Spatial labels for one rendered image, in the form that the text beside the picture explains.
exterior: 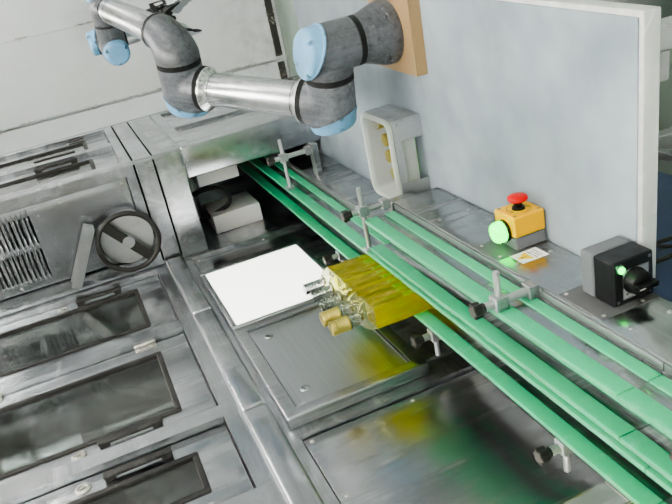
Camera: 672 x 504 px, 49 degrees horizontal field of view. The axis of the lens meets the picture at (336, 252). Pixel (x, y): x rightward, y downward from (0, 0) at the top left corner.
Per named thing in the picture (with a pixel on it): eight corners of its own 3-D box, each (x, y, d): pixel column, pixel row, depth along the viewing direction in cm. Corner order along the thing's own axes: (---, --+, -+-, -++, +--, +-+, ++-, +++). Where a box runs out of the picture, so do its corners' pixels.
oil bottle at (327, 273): (395, 262, 194) (320, 289, 188) (392, 243, 191) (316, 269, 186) (405, 269, 189) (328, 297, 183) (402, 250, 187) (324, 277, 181)
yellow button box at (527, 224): (527, 229, 153) (497, 240, 151) (524, 195, 150) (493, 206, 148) (548, 239, 146) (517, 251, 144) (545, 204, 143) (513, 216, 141)
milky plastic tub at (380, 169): (400, 182, 206) (372, 191, 204) (387, 103, 197) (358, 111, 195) (430, 197, 191) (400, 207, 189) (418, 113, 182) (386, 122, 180)
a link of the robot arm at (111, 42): (98, 33, 210) (90, 22, 218) (109, 71, 217) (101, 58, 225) (125, 27, 212) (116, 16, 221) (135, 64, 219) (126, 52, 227)
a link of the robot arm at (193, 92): (342, 85, 169) (145, 66, 188) (348, 143, 178) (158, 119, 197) (362, 64, 177) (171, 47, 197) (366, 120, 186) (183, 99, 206)
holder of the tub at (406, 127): (405, 199, 209) (380, 207, 206) (389, 103, 197) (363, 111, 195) (435, 215, 194) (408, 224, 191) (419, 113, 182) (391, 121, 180)
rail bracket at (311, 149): (335, 172, 249) (272, 192, 243) (325, 124, 242) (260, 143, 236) (340, 175, 245) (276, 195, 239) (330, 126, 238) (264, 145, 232)
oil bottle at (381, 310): (439, 293, 173) (356, 324, 167) (435, 272, 171) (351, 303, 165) (451, 302, 168) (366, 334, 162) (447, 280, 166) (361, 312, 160)
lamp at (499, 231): (499, 237, 149) (487, 241, 148) (497, 216, 147) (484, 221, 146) (512, 243, 145) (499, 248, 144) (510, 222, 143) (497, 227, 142)
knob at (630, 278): (645, 287, 120) (661, 294, 117) (623, 296, 119) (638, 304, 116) (645, 262, 118) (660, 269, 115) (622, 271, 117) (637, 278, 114)
